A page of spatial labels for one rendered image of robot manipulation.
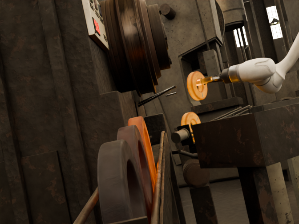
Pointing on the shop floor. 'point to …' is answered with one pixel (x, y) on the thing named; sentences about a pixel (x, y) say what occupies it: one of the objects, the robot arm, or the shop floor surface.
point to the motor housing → (200, 191)
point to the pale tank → (229, 26)
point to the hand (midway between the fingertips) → (196, 82)
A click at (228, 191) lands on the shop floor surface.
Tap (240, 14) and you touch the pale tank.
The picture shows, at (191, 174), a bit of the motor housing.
